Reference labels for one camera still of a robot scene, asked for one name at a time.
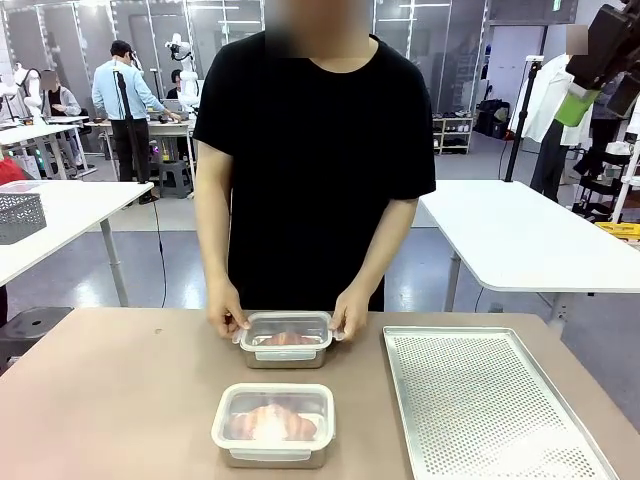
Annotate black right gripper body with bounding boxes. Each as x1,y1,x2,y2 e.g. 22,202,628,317
566,2,640,92

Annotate small translucent clip lid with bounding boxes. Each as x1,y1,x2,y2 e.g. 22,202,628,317
231,310,346,362

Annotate small golden croissant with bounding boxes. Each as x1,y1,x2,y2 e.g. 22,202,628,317
262,329,321,347

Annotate small steel container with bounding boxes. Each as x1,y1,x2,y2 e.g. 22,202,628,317
239,312,334,370

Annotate large translucent clip lid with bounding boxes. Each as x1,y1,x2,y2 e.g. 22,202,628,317
210,382,336,461

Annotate large golden croissant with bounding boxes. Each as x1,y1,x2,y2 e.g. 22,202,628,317
227,402,320,443

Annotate person's right forearm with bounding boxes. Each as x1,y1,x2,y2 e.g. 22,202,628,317
194,141,237,287

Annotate person's left forearm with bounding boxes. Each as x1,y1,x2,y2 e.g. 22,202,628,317
351,197,419,297

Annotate large steel container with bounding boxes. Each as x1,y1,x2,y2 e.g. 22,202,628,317
217,384,335,470

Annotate person's left hand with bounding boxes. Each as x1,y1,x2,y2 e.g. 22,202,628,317
328,289,372,347

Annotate person's right hand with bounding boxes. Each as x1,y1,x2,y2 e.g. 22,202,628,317
206,278,251,345

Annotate black tripod on table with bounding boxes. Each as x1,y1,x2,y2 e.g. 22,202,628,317
503,56,545,184

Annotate black utility cart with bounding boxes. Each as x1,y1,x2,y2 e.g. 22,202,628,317
569,144,635,224

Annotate black bags on floor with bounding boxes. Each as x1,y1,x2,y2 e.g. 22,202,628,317
474,98,512,140

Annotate white shoe rack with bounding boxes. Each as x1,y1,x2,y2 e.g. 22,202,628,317
431,110,475,155

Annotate yellow crate beside cart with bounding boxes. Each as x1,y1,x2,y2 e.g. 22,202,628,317
593,221,640,246

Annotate person in black T-shirt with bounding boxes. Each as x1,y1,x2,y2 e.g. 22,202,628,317
192,0,437,314

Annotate perforated metal baking tray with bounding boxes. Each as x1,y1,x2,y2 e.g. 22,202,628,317
382,325,621,480

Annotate wooden background workbench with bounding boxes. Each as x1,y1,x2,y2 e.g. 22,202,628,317
83,112,197,194

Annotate grey step stool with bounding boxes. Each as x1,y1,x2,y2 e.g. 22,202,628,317
156,159,195,200

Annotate black tripod on floor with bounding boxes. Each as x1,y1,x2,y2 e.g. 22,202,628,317
112,69,159,206

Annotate man in light blue shirt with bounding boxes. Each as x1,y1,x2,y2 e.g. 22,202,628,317
91,39,184,184

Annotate seated person in grey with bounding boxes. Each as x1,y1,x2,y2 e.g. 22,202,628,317
38,69,82,120

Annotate white table with basket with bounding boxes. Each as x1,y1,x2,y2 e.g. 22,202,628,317
0,179,155,307

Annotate white background desk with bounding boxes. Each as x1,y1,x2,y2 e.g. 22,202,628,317
0,115,97,181

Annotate grey mesh basket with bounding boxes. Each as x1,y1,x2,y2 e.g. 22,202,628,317
0,192,48,246

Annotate red object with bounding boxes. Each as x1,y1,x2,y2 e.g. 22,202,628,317
0,156,27,187

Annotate black round stool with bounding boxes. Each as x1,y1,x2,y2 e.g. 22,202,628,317
0,306,75,376

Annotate black hanging cable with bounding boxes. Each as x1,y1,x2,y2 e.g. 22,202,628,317
151,198,167,308

